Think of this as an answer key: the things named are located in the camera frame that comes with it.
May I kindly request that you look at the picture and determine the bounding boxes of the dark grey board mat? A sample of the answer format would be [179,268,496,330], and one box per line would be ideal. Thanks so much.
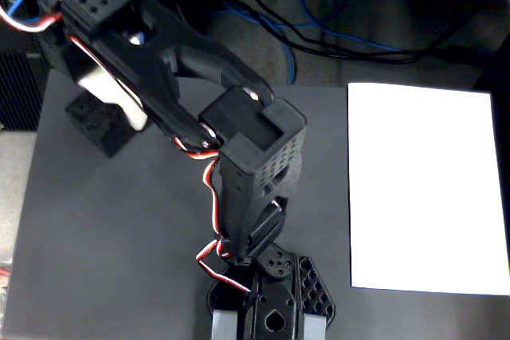
[0,68,510,340]

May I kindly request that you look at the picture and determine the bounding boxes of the servo wire at base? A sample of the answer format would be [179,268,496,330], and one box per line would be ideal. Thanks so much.
[195,236,253,294]

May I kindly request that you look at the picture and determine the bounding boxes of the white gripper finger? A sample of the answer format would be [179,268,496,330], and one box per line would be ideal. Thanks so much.
[76,70,149,133]

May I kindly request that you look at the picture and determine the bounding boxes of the black foam cube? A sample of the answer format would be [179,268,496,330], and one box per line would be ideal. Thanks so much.
[65,94,139,159]

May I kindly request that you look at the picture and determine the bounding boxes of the white paper sheet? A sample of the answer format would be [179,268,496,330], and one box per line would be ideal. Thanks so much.
[347,82,510,297]

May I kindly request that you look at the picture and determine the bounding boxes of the black computer tower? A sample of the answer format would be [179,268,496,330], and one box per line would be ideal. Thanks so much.
[0,51,47,132]

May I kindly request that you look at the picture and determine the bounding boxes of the black cable with plug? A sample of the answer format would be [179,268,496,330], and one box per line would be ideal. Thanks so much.
[222,0,495,65]

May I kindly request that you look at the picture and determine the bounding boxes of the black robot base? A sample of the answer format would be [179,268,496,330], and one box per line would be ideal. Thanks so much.
[206,250,336,340]

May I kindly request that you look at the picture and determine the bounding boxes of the blue network cable on floor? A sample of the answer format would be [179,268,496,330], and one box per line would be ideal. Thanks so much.
[222,0,403,86]

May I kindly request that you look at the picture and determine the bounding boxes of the long looped servo wire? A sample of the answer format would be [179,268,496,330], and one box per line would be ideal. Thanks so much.
[174,136,226,240]

